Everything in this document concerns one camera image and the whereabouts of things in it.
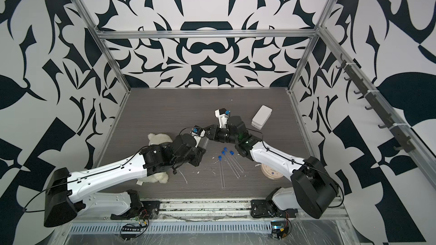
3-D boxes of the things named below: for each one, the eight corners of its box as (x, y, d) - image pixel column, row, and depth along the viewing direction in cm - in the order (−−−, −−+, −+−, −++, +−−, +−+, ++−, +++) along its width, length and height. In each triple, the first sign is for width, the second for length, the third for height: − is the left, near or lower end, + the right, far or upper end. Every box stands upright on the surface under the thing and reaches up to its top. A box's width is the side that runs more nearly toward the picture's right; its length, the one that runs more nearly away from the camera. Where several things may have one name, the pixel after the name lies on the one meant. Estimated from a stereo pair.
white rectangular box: (249, 125, 103) (250, 121, 100) (261, 108, 111) (262, 104, 108) (261, 131, 100) (262, 127, 97) (272, 113, 109) (273, 109, 105)
